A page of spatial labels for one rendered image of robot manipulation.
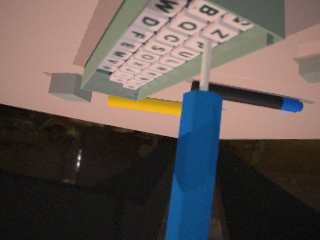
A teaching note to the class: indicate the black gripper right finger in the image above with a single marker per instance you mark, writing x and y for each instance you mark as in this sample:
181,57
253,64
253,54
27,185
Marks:
252,207

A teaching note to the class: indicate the black stylus with blue tip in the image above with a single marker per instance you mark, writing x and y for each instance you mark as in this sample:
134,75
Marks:
254,98

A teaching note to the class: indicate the blue stylus with grey tip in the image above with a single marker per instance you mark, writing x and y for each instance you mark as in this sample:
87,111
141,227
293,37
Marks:
196,157

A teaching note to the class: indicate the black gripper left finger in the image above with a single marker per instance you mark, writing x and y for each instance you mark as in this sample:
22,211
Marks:
127,206

